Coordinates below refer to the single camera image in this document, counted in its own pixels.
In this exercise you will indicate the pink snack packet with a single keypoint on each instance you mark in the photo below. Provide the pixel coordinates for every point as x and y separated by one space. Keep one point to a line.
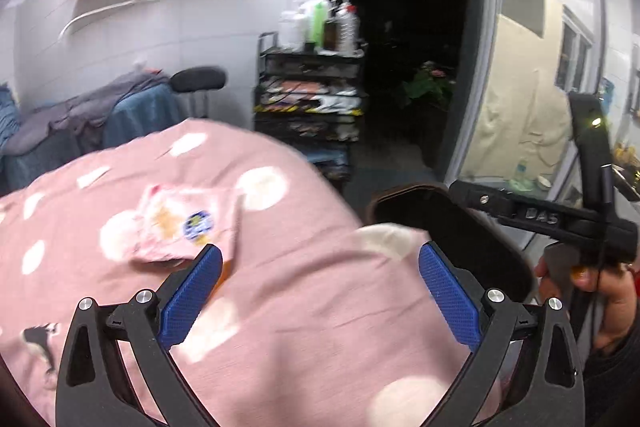
175 222

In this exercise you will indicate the group of pump bottles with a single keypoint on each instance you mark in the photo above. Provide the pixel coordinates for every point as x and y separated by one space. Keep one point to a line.
320 22

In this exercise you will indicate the black trash bin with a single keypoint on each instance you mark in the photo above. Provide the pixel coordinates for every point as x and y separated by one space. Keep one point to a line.
465 237

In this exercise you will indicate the white curved lamp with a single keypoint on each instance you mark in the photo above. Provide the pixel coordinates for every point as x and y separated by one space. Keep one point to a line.
100 13

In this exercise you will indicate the black round stool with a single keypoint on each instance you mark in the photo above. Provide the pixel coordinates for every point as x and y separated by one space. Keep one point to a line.
197 79

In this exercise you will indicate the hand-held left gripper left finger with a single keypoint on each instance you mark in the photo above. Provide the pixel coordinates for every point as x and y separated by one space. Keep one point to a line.
192 297

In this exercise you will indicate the blue covered massage bed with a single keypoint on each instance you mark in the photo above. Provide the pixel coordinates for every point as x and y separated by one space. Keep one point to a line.
135 119

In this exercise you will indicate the black trolley cart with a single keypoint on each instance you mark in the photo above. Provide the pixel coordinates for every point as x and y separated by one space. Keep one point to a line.
310 107

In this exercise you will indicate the glass door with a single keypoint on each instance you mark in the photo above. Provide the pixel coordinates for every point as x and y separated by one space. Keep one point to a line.
540 57

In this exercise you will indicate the person's right forearm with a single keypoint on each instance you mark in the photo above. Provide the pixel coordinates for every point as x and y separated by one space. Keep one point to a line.
615 387

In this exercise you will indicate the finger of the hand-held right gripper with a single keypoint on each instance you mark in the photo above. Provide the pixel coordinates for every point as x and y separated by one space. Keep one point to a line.
482 199

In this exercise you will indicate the pink polka dot blanket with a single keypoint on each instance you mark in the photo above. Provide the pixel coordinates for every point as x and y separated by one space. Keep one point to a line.
300 282

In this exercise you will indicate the grey blanket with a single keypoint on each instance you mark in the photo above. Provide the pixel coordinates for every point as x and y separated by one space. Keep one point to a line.
90 104

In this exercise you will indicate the blue cloth pile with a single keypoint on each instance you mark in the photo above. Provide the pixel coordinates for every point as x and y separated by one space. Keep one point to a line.
6 117

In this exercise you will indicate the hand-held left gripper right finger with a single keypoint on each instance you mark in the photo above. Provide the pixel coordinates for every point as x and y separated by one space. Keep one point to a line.
450 292

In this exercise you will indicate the person's right hand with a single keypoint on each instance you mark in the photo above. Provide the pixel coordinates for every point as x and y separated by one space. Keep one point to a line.
617 302

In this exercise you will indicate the green potted plant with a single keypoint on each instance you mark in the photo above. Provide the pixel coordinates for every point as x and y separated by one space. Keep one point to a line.
425 82

